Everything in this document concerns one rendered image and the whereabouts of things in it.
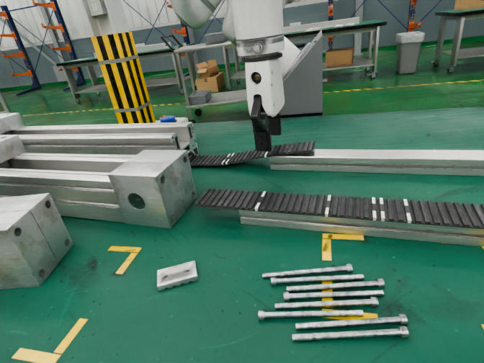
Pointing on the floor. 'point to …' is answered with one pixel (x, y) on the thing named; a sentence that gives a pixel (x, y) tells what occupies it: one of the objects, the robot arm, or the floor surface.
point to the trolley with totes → (198, 99)
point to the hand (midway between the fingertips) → (269, 136)
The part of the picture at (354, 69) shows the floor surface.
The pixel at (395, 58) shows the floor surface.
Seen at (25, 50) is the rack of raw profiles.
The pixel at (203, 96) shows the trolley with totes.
